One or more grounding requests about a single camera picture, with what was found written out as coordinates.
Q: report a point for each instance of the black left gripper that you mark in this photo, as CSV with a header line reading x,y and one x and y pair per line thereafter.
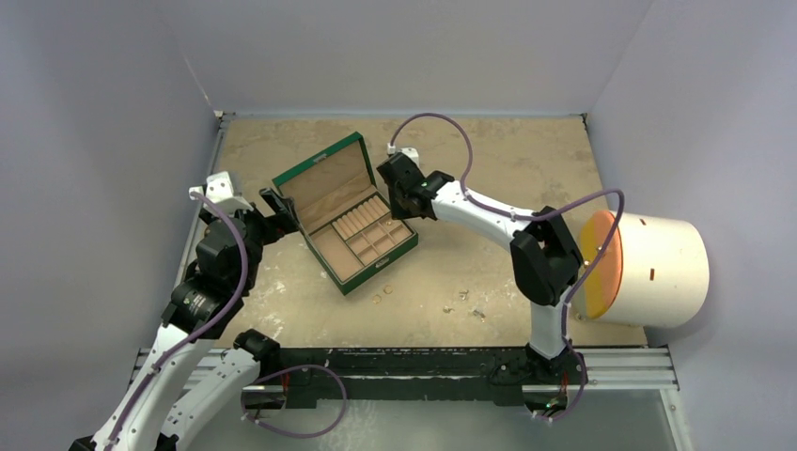
x,y
283,220

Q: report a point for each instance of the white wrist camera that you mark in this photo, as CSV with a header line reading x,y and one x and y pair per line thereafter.
x,y
411,153
224,190

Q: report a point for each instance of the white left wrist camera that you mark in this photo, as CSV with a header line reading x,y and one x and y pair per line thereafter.
x,y
224,190

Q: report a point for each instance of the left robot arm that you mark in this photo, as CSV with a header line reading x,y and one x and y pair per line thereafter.
x,y
160,411

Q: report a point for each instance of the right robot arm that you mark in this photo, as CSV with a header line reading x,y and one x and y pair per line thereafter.
x,y
544,256

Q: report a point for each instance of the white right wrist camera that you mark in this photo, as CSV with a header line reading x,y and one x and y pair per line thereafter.
x,y
411,153

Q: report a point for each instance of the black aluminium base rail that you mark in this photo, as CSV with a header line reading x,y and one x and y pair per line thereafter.
x,y
505,376

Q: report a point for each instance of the green jewelry box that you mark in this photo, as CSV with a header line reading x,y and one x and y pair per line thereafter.
x,y
328,183

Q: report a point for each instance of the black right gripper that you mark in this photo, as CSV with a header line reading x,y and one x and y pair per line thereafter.
x,y
394,184

